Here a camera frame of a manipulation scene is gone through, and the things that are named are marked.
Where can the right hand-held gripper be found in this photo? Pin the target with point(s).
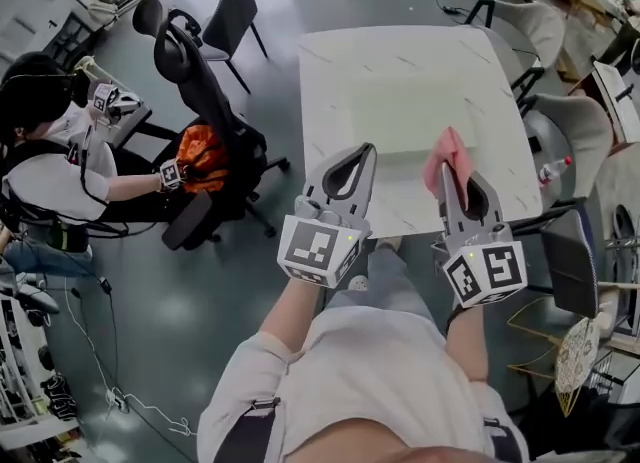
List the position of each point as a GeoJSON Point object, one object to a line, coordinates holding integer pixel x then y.
{"type": "Point", "coordinates": [500, 266]}

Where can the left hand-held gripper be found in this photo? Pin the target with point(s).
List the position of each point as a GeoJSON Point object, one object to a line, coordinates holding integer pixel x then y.
{"type": "Point", "coordinates": [310, 246]}

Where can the pink cloth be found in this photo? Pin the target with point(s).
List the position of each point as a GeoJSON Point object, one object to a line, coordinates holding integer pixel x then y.
{"type": "Point", "coordinates": [452, 151]}

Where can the pale green mat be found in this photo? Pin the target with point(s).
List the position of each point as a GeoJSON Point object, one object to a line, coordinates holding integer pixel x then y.
{"type": "Point", "coordinates": [400, 111]}

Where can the person's left forearm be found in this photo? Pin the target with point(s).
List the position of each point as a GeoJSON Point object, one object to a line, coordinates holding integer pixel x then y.
{"type": "Point", "coordinates": [292, 316]}

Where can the person's right forearm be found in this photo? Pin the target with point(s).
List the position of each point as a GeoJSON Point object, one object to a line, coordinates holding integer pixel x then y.
{"type": "Point", "coordinates": [467, 341]}

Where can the person's white shoe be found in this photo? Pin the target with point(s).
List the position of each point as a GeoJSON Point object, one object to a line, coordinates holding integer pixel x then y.
{"type": "Point", "coordinates": [387, 243]}
{"type": "Point", "coordinates": [357, 283]}

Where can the clear plastic water bottle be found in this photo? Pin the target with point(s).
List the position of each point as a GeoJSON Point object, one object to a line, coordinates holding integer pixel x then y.
{"type": "Point", "coordinates": [552, 171]}

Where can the person's legs in jeans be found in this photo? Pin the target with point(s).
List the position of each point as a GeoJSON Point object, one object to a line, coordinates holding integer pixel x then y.
{"type": "Point", "coordinates": [395, 281]}

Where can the dark grey side chair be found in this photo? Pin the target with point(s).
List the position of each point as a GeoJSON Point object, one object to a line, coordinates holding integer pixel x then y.
{"type": "Point", "coordinates": [232, 11]}
{"type": "Point", "coordinates": [570, 261]}

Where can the beige shell chair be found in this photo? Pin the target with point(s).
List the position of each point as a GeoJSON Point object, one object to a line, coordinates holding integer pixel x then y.
{"type": "Point", "coordinates": [585, 126]}
{"type": "Point", "coordinates": [535, 26]}

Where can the orange jacket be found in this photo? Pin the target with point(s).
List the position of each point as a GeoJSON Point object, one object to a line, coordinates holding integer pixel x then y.
{"type": "Point", "coordinates": [200, 156]}

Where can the black office chair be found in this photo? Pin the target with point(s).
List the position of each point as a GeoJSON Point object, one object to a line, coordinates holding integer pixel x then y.
{"type": "Point", "coordinates": [210, 96]}

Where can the small white-top table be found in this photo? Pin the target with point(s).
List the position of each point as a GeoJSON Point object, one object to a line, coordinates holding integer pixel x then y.
{"type": "Point", "coordinates": [617, 101]}

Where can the person's white shirt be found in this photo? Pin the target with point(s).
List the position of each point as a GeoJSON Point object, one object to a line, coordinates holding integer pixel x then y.
{"type": "Point", "coordinates": [380, 361]}

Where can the woven round fan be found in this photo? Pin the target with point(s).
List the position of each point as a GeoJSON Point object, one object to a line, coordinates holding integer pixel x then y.
{"type": "Point", "coordinates": [577, 356]}

